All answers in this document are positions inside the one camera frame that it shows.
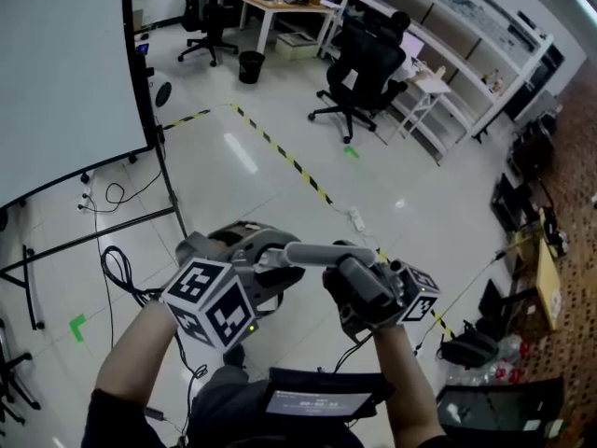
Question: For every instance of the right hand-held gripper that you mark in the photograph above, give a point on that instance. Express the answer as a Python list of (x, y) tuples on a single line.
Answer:
[(415, 297)]

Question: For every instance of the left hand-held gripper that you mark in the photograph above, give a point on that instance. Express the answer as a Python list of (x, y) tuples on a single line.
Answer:
[(205, 297)]

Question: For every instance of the person's right forearm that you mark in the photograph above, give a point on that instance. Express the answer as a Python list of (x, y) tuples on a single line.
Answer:
[(406, 390)]

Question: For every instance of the person's left forearm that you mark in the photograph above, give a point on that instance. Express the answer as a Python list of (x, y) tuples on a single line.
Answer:
[(135, 353)]

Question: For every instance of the person's left hand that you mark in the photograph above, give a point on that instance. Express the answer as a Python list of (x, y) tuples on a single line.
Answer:
[(238, 233)]

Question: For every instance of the white power strip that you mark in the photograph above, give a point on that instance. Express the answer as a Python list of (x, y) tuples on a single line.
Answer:
[(84, 198), (356, 218)]

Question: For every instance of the person's left shoe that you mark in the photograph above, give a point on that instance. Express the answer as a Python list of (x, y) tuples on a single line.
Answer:
[(234, 356)]

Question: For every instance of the yellow-black hazard floor tape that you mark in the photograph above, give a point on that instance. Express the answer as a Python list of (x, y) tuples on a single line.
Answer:
[(275, 147)]

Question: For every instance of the small green floor tape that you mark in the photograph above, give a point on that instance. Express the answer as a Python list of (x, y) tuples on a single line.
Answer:
[(352, 152)]

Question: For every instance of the black backpack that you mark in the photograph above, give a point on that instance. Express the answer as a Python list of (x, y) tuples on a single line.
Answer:
[(466, 345)]

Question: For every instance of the chest-mounted screen unit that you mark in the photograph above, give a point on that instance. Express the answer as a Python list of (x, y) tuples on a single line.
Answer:
[(317, 399)]

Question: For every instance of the person's legs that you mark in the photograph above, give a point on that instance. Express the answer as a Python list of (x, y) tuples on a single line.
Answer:
[(224, 404)]

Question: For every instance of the pile of clear plastic bottles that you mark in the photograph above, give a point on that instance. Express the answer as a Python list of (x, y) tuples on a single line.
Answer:
[(499, 367)]

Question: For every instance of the yellow wooden table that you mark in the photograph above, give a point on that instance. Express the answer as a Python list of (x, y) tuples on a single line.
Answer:
[(548, 283)]

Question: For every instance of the small white folding table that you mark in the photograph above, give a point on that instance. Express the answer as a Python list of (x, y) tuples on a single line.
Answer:
[(429, 87)]

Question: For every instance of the black mesh bin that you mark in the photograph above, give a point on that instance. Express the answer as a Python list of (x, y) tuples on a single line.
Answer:
[(252, 68)]

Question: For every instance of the black power adapter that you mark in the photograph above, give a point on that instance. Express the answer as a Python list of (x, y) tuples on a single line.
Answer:
[(155, 413)]

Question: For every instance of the black mesh office chair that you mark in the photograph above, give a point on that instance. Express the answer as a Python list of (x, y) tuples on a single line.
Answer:
[(364, 68)]

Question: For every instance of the white device with black disc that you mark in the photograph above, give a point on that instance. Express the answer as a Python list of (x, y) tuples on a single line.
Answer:
[(161, 92)]

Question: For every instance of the black glass-front cabinet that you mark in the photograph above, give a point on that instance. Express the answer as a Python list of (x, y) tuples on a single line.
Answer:
[(503, 413)]

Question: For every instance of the green corner floor tape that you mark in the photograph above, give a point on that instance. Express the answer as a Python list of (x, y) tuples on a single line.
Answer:
[(77, 329)]

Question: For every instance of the black equipment rack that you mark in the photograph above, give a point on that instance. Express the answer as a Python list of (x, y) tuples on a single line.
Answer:
[(534, 143)]

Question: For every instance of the white storage crate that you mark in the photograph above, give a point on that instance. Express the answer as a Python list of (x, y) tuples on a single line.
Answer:
[(296, 45)]

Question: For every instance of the person's dark shirt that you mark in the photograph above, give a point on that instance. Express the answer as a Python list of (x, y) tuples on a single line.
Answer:
[(116, 423)]

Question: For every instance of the white metal shelving unit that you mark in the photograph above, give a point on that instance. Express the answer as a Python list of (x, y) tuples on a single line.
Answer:
[(466, 45)]

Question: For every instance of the black desk chair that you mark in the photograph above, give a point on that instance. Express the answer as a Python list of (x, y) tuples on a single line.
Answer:
[(205, 21)]

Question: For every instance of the wooden desk with white legs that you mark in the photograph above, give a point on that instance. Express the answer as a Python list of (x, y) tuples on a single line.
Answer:
[(280, 5)]

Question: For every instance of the tall black cabinet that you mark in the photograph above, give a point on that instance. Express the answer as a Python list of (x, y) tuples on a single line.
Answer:
[(536, 82)]

